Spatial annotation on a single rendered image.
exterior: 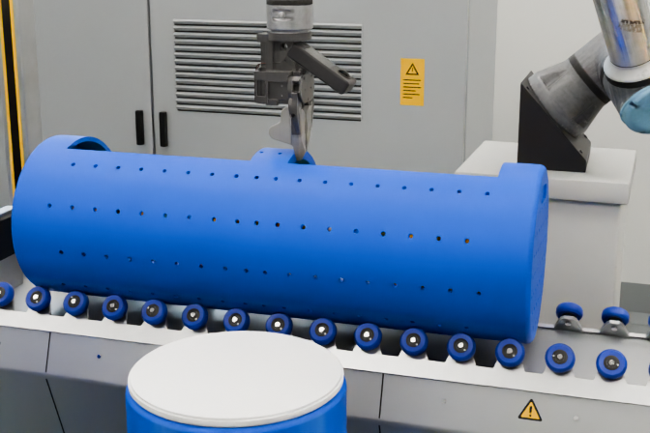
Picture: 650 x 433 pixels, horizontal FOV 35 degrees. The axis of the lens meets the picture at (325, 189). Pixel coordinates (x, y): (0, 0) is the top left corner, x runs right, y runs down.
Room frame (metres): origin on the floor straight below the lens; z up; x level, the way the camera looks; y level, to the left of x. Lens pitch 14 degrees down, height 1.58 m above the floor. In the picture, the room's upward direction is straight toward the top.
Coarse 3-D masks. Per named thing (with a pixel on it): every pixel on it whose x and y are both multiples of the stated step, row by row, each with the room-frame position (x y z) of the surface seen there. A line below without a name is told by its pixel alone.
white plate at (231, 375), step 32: (160, 352) 1.28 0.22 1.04; (192, 352) 1.28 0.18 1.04; (224, 352) 1.28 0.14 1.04; (256, 352) 1.28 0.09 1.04; (288, 352) 1.28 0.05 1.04; (320, 352) 1.28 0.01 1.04; (128, 384) 1.19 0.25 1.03; (160, 384) 1.18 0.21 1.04; (192, 384) 1.18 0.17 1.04; (224, 384) 1.18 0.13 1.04; (256, 384) 1.18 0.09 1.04; (288, 384) 1.18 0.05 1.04; (320, 384) 1.18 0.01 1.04; (160, 416) 1.11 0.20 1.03; (192, 416) 1.09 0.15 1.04; (224, 416) 1.09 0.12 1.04; (256, 416) 1.09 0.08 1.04; (288, 416) 1.10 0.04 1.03
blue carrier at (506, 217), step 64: (64, 192) 1.65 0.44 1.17; (128, 192) 1.62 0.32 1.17; (192, 192) 1.59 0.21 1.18; (256, 192) 1.57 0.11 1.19; (320, 192) 1.54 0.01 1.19; (384, 192) 1.52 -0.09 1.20; (448, 192) 1.50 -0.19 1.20; (512, 192) 1.48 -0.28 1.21; (64, 256) 1.64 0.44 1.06; (128, 256) 1.60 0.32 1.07; (192, 256) 1.56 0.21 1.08; (256, 256) 1.53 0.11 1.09; (320, 256) 1.50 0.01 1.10; (384, 256) 1.47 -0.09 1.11; (448, 256) 1.44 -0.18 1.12; (512, 256) 1.42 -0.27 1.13; (384, 320) 1.51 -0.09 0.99; (448, 320) 1.47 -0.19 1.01; (512, 320) 1.43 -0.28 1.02
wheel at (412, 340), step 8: (416, 328) 1.50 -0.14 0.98; (400, 336) 1.50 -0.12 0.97; (408, 336) 1.50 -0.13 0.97; (416, 336) 1.49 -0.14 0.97; (424, 336) 1.49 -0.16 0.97; (400, 344) 1.49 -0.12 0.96; (408, 344) 1.49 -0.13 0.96; (416, 344) 1.48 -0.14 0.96; (424, 344) 1.48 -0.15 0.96; (408, 352) 1.48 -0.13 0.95; (416, 352) 1.48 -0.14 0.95
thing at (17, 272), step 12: (0, 216) 1.82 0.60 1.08; (0, 228) 1.79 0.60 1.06; (0, 240) 1.79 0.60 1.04; (12, 240) 1.83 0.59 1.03; (0, 252) 1.79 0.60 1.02; (12, 252) 1.82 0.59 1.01; (0, 264) 1.81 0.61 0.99; (12, 264) 1.85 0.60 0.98; (0, 276) 1.81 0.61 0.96; (12, 276) 1.84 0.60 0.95
